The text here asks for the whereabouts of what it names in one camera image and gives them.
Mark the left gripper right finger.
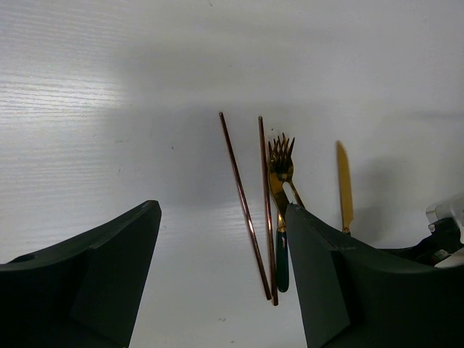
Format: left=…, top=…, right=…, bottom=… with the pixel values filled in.
left=286, top=204, right=463, bottom=347

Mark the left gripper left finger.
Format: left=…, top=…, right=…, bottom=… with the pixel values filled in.
left=1, top=200, right=162, bottom=347

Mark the gold knife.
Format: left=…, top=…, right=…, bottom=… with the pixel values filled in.
left=267, top=141, right=291, bottom=294
left=336, top=141, right=354, bottom=234

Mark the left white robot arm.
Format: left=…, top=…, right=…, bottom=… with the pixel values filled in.
left=1, top=200, right=463, bottom=347

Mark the copper chopstick right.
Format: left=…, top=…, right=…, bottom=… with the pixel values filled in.
left=258, top=116, right=278, bottom=307

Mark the copper chopstick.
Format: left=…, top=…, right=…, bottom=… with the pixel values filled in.
left=218, top=112, right=272, bottom=300
left=258, top=116, right=278, bottom=307

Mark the copper chopstick left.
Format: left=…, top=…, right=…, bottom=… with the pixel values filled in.
left=218, top=112, right=272, bottom=300

